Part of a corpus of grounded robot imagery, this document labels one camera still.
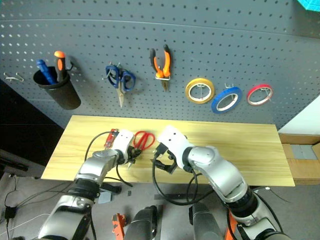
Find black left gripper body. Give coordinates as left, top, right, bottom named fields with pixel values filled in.
left=125, top=145, right=141, bottom=162

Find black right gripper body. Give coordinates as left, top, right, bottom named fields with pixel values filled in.
left=154, top=142, right=177, bottom=163

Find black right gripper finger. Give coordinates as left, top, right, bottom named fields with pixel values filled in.
left=166, top=159, right=179, bottom=175
left=152, top=158, right=169, bottom=172

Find yellow tape roll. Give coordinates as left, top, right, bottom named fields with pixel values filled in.
left=184, top=77, right=216, bottom=105

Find blue tape roll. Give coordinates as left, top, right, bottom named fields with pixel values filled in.
left=211, top=86, right=243, bottom=115

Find red tape roll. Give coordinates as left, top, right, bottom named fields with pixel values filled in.
left=246, top=83, right=274, bottom=106

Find grey metal pegboard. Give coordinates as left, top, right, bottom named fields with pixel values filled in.
left=0, top=0, right=320, bottom=131

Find red utility knife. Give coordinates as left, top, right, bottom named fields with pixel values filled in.
left=104, top=128, right=120, bottom=150

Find small grey box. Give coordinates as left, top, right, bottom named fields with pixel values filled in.
left=97, top=191, right=113, bottom=205

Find dark rounded shape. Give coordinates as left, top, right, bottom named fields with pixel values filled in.
left=124, top=204, right=159, bottom=240

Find orange black floor object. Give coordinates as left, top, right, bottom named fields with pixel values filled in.
left=111, top=213, right=126, bottom=240

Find orange black pliers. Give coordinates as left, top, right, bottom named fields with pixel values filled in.
left=149, top=44, right=172, bottom=93

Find black cup holder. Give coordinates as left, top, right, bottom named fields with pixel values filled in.
left=32, top=66, right=82, bottom=111

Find black cabinet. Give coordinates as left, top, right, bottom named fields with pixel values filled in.
left=0, top=76, right=65, bottom=178

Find black power adapter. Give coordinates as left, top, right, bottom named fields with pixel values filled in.
left=4, top=206, right=18, bottom=220

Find grey block in box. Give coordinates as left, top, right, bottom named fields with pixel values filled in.
left=290, top=144, right=319, bottom=160

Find cardboard box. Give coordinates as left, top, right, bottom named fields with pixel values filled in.
left=278, top=133, right=320, bottom=186

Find white board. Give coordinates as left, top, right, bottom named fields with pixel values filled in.
left=277, top=95, right=320, bottom=137

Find silver metal peg hook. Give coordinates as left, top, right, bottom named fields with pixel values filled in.
left=3, top=71, right=25, bottom=83

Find teal object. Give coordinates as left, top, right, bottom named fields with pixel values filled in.
left=295, top=0, right=320, bottom=12

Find red handled scissors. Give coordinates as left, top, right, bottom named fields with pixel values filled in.
left=127, top=130, right=156, bottom=170

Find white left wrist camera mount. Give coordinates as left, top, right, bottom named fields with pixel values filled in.
left=113, top=129, right=135, bottom=156

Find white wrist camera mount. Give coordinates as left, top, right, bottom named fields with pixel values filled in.
left=113, top=129, right=135, bottom=156
left=157, top=125, right=195, bottom=171

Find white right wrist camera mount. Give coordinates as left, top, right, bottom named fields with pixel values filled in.
left=157, top=125, right=195, bottom=171

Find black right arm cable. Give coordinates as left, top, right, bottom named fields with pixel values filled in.
left=151, top=153, right=216, bottom=206

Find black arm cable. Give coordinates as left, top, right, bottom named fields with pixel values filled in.
left=84, top=131, right=134, bottom=188
left=151, top=153, right=216, bottom=206

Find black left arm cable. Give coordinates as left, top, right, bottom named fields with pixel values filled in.
left=84, top=131, right=134, bottom=188

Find blue handled scissors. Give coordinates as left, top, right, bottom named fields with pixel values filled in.
left=104, top=63, right=137, bottom=109

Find black floor cable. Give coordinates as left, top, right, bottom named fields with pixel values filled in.
left=0, top=172, right=76, bottom=240

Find orange black handled screwdriver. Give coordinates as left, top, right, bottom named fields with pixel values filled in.
left=53, top=50, right=67, bottom=83

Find white floor cable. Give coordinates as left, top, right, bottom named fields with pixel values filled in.
left=6, top=212, right=51, bottom=234

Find blue handled screwdriver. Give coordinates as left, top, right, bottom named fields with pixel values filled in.
left=36, top=59, right=59, bottom=85

